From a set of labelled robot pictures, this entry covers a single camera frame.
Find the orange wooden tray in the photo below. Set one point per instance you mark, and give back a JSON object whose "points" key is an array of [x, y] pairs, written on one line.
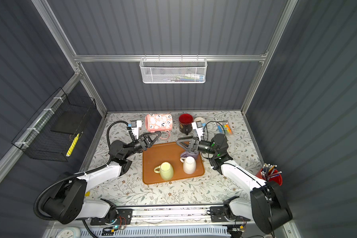
{"points": [[166, 152]]}

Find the yellow marker in basket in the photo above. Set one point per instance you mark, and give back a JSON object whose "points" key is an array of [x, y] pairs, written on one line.
{"points": [[72, 146]]}

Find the pink mug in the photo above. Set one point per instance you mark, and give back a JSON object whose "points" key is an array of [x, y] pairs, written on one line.
{"points": [[159, 122]]}

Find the markers in white basket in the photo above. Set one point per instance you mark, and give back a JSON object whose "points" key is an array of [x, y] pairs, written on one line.
{"points": [[192, 77]]}

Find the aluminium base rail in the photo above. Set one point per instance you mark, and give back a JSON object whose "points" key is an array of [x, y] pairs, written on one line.
{"points": [[172, 212]]}

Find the white mug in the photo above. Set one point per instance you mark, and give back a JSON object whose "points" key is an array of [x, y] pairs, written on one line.
{"points": [[189, 164]]}

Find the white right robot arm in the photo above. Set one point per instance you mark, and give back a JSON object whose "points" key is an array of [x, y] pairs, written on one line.
{"points": [[266, 205]]}

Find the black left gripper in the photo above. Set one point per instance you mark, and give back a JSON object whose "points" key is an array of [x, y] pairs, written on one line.
{"points": [[145, 142]]}

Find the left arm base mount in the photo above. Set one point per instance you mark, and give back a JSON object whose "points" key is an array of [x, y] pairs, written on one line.
{"points": [[114, 217]]}

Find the white wire wall basket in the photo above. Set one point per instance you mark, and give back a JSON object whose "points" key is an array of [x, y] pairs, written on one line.
{"points": [[155, 71]]}

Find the white clock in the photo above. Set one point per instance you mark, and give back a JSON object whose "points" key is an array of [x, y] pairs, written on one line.
{"points": [[69, 232]]}

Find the light green mug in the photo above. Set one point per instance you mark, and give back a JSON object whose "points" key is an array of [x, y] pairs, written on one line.
{"points": [[165, 170]]}

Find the light blue mug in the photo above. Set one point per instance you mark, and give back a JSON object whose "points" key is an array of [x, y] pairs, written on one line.
{"points": [[200, 119]]}

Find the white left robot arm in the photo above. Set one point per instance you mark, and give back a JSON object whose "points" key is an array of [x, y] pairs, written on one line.
{"points": [[64, 201]]}

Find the white ventilated cable duct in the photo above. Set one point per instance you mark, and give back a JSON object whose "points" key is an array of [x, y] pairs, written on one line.
{"points": [[207, 231]]}

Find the red pencil cup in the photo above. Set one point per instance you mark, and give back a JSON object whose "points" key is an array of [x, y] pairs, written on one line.
{"points": [[278, 179]]}

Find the black mug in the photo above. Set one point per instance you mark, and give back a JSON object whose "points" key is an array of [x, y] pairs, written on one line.
{"points": [[185, 121]]}

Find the black wire wall basket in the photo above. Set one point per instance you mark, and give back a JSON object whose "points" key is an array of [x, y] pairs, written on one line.
{"points": [[49, 136]]}

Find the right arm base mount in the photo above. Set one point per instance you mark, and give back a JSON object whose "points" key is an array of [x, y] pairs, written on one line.
{"points": [[219, 214]]}

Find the highlighter marker pack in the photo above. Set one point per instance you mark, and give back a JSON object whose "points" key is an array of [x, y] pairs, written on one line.
{"points": [[224, 127]]}

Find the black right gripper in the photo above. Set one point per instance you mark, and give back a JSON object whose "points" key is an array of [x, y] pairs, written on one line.
{"points": [[193, 146]]}

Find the purple mug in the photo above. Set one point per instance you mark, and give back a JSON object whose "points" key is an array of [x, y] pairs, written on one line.
{"points": [[186, 154]]}

